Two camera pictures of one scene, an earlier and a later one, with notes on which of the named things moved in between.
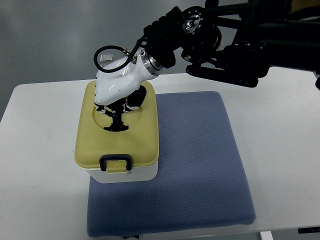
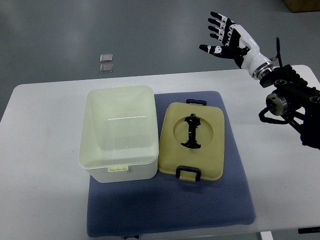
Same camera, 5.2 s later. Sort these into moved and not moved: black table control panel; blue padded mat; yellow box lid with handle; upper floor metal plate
Moved: yellow box lid with handle
Not moved: blue padded mat; upper floor metal plate; black table control panel
